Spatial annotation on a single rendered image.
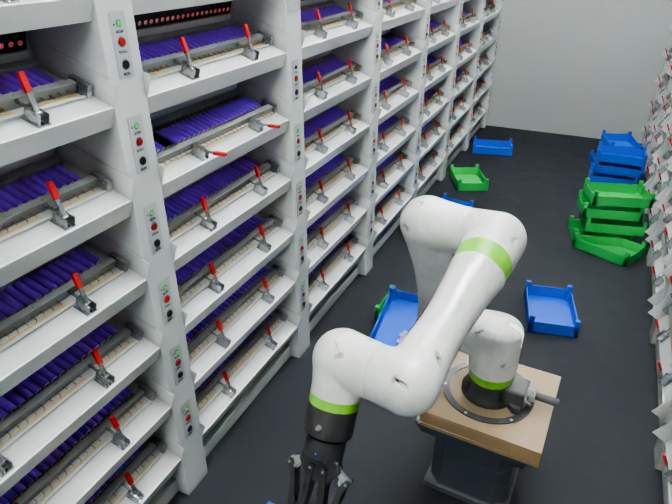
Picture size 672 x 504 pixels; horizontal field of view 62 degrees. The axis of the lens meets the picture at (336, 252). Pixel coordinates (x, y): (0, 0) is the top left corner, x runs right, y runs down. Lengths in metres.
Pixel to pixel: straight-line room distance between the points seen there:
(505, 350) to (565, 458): 0.62
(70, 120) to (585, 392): 1.91
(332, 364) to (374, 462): 0.97
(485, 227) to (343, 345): 0.41
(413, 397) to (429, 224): 0.45
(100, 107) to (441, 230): 0.74
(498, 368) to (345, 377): 0.68
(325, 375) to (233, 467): 0.99
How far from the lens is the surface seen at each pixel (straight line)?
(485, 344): 1.53
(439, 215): 1.24
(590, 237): 3.37
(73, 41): 1.27
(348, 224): 2.47
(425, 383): 0.93
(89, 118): 1.20
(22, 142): 1.11
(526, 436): 1.61
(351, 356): 0.96
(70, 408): 1.39
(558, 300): 2.80
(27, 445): 1.34
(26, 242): 1.17
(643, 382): 2.47
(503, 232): 1.19
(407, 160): 3.24
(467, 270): 1.10
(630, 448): 2.18
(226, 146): 1.57
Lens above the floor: 1.46
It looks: 29 degrees down
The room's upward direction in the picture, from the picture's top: straight up
